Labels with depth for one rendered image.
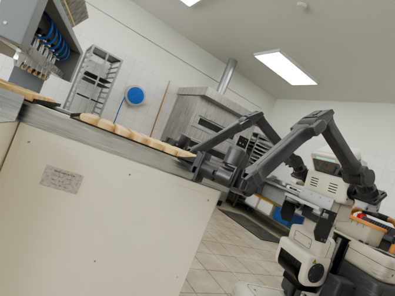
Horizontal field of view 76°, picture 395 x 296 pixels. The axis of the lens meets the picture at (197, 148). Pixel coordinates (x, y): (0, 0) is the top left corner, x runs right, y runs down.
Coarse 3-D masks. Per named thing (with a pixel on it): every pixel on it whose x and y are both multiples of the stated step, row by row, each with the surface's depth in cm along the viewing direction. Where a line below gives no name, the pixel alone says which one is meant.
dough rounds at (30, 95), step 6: (0, 78) 97; (0, 84) 69; (6, 84) 72; (12, 84) 90; (12, 90) 70; (18, 90) 70; (24, 90) 76; (30, 90) 94; (30, 96) 72; (36, 96) 78; (42, 96) 88
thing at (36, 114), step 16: (32, 112) 74; (48, 112) 75; (48, 128) 75; (64, 128) 77; (80, 128) 78; (96, 128) 80; (96, 144) 80; (112, 144) 82; (128, 144) 83; (144, 160) 86; (160, 160) 88; (176, 160) 90; (192, 176) 92
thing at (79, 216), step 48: (48, 144) 75; (0, 192) 73; (48, 192) 77; (96, 192) 81; (144, 192) 86; (192, 192) 92; (0, 240) 74; (48, 240) 78; (96, 240) 83; (144, 240) 88; (192, 240) 94; (0, 288) 76; (48, 288) 80; (96, 288) 85; (144, 288) 91
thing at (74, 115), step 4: (72, 116) 76; (76, 116) 87; (80, 120) 74; (88, 124) 75; (100, 128) 76; (112, 132) 77; (120, 136) 78; (132, 140) 79; (144, 144) 81; (152, 148) 82; (164, 152) 83; (176, 156) 85; (184, 160) 86
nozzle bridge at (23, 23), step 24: (0, 0) 52; (24, 0) 53; (48, 0) 62; (0, 24) 52; (24, 24) 54; (48, 24) 86; (0, 48) 85; (24, 48) 57; (72, 48) 110; (24, 72) 112; (72, 72) 117
